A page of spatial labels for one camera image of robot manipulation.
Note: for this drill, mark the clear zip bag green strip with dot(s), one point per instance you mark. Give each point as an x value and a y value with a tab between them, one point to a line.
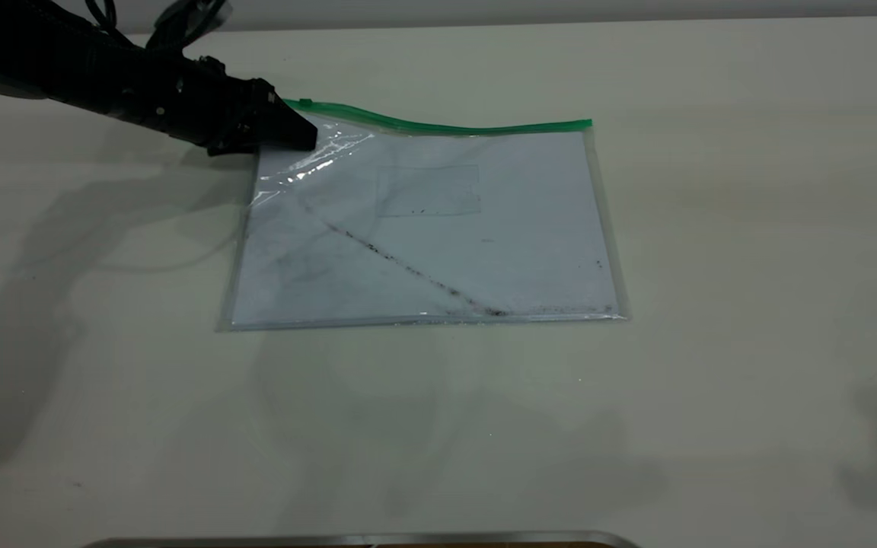
423	228

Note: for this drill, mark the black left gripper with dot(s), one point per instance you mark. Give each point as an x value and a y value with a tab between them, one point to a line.
218	106

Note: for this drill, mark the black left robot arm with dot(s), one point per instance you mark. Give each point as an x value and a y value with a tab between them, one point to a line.
43	61

